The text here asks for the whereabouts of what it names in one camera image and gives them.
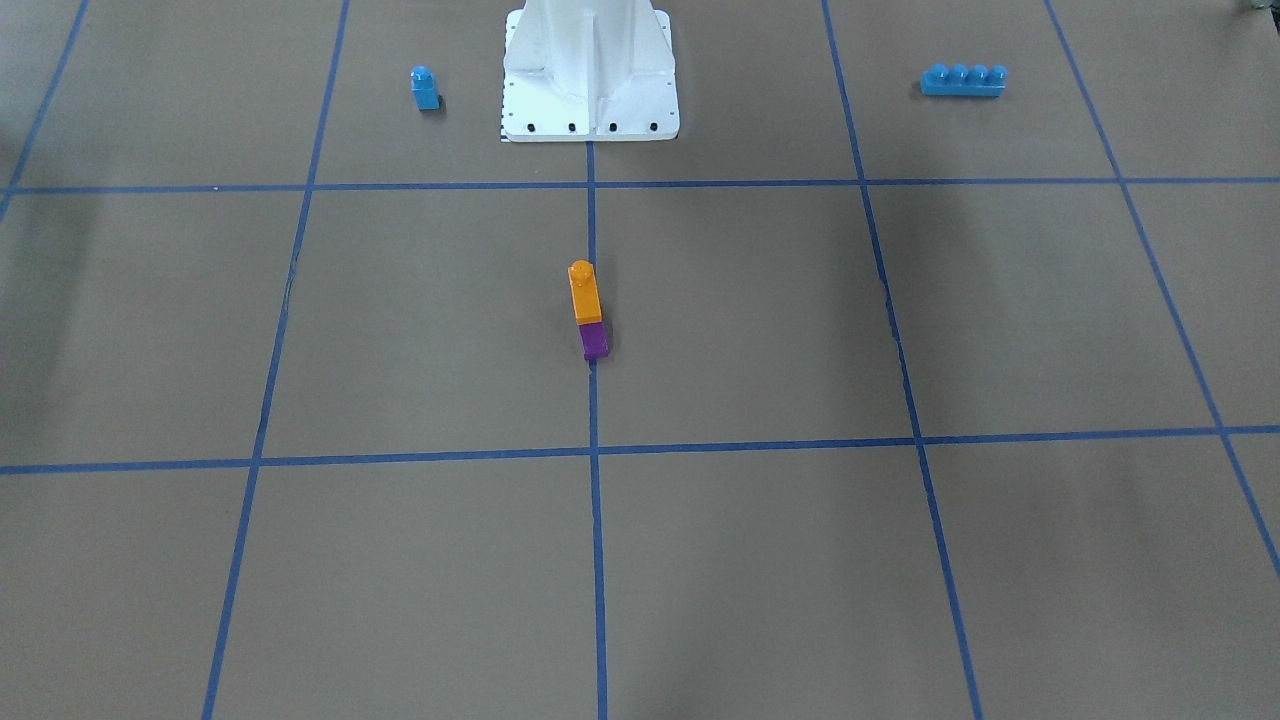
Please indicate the small blue block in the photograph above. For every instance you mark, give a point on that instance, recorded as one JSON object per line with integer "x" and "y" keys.
{"x": 423, "y": 89}

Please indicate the purple trapezoid block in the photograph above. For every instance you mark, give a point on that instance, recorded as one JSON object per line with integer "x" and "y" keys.
{"x": 594, "y": 341}

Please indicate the long blue block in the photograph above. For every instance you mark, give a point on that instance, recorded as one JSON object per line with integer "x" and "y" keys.
{"x": 961, "y": 81}

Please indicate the orange trapezoid block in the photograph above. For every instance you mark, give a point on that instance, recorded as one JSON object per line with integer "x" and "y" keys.
{"x": 585, "y": 298}

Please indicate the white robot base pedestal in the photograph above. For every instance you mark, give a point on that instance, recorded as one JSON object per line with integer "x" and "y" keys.
{"x": 589, "y": 71}

